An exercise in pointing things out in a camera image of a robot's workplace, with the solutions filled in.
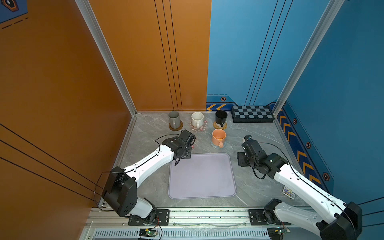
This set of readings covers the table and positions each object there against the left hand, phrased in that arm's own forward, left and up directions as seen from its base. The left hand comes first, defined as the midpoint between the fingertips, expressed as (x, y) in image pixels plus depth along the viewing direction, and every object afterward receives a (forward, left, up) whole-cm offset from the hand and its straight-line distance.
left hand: (185, 151), depth 85 cm
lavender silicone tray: (-10, -11, -11) cm, 19 cm away
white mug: (+27, -6, -2) cm, 27 cm away
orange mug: (+15, -21, -8) cm, 27 cm away
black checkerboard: (+38, -41, -8) cm, 57 cm away
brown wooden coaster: (+24, +7, -10) cm, 27 cm away
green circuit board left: (-37, +16, -13) cm, 43 cm away
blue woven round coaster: (+8, -20, -8) cm, 23 cm away
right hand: (-5, -30, +3) cm, 30 cm away
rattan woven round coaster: (+27, -22, -9) cm, 36 cm away
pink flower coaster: (+25, -11, -10) cm, 29 cm away
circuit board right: (-37, -45, -12) cm, 60 cm away
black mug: (+30, -24, -2) cm, 38 cm away
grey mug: (+25, +9, -1) cm, 27 cm away
